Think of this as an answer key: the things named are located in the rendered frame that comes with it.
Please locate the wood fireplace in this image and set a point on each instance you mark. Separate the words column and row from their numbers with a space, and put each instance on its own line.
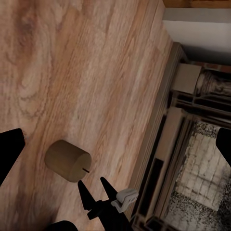
column 183, row 180

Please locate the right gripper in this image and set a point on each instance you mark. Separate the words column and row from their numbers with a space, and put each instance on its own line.
column 111, row 219

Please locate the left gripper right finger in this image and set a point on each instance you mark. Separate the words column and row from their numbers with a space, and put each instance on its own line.
column 223, row 142

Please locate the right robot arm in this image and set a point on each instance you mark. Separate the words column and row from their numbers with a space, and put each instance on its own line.
column 110, row 212

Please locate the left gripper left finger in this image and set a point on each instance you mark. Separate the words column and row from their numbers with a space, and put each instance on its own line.
column 11, row 144

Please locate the pillar candle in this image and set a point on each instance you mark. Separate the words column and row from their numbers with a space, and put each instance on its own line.
column 68, row 161

